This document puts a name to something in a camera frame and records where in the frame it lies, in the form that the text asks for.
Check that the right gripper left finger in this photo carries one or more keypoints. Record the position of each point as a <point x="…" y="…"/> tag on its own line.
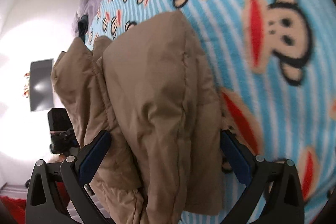
<point x="44" y="204"/>

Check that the tan puffer jacket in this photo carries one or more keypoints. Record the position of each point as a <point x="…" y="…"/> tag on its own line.
<point x="152" y="89"/>

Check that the blue monkey print blanket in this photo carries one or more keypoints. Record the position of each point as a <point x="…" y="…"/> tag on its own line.
<point x="274" y="63"/>

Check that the grey wall television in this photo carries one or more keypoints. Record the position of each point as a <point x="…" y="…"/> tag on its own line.
<point x="41" y="90"/>

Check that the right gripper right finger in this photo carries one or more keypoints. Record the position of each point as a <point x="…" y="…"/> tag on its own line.
<point x="285" y="201"/>

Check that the dark teal folded garment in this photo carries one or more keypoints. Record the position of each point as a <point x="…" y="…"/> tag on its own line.
<point x="82" y="27"/>

